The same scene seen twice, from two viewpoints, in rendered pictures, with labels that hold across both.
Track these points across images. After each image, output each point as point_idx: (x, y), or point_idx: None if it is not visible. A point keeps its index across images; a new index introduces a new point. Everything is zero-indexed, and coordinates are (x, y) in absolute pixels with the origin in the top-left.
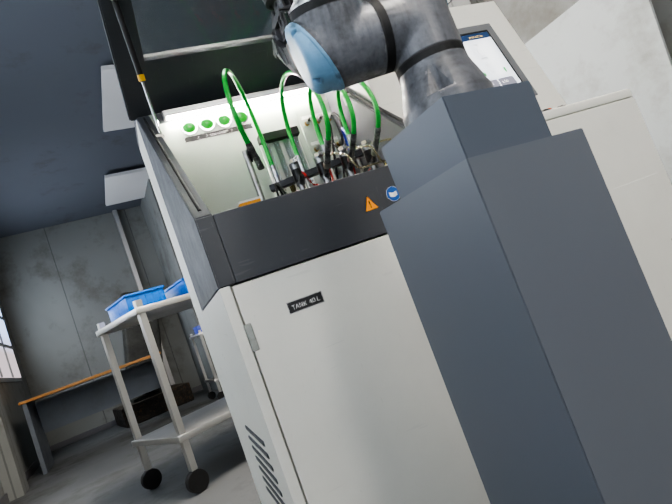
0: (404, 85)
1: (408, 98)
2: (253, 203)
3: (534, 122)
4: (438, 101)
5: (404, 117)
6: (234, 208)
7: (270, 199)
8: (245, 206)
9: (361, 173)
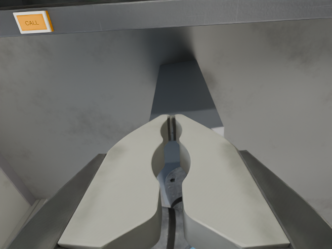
0: (169, 203)
1: (167, 197)
2: (44, 34)
3: None
4: (164, 202)
5: (165, 186)
6: (18, 35)
7: (67, 33)
8: (33, 35)
9: (210, 24)
